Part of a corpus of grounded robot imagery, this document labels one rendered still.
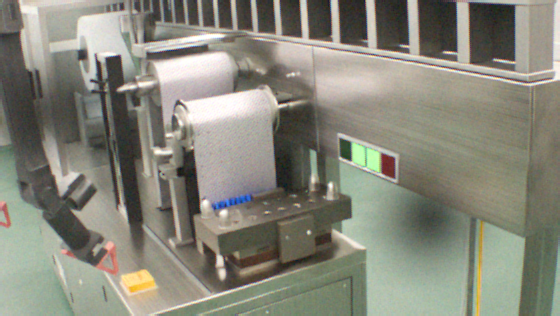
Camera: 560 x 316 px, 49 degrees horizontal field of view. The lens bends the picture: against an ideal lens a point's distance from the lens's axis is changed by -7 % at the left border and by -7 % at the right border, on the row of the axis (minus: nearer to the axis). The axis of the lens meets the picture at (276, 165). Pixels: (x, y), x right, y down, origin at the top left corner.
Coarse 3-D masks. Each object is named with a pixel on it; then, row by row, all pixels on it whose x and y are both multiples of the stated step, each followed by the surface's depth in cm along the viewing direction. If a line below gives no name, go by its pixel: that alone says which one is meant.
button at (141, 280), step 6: (144, 270) 165; (126, 276) 163; (132, 276) 162; (138, 276) 162; (144, 276) 162; (150, 276) 162; (126, 282) 160; (132, 282) 159; (138, 282) 159; (144, 282) 159; (150, 282) 160; (126, 288) 160; (132, 288) 158; (138, 288) 159; (144, 288) 160
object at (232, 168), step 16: (208, 144) 174; (224, 144) 176; (240, 144) 178; (256, 144) 181; (272, 144) 183; (208, 160) 175; (224, 160) 177; (240, 160) 179; (256, 160) 182; (272, 160) 184; (208, 176) 176; (224, 176) 178; (240, 176) 181; (256, 176) 183; (272, 176) 186; (208, 192) 177; (224, 192) 179; (240, 192) 182
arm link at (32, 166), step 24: (0, 0) 108; (0, 24) 110; (0, 48) 112; (0, 72) 114; (24, 72) 117; (0, 96) 118; (24, 96) 118; (24, 120) 119; (24, 144) 119; (24, 168) 121; (48, 168) 124; (24, 192) 125
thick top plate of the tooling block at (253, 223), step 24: (288, 192) 184; (312, 192) 182; (216, 216) 171; (240, 216) 169; (264, 216) 168; (288, 216) 168; (336, 216) 175; (216, 240) 160; (240, 240) 162; (264, 240) 166
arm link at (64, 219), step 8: (64, 200) 129; (72, 200) 131; (64, 208) 129; (72, 208) 133; (48, 216) 128; (56, 216) 127; (64, 216) 129; (72, 216) 131; (56, 224) 128; (64, 224) 129; (72, 224) 130; (56, 232) 131; (64, 232) 130
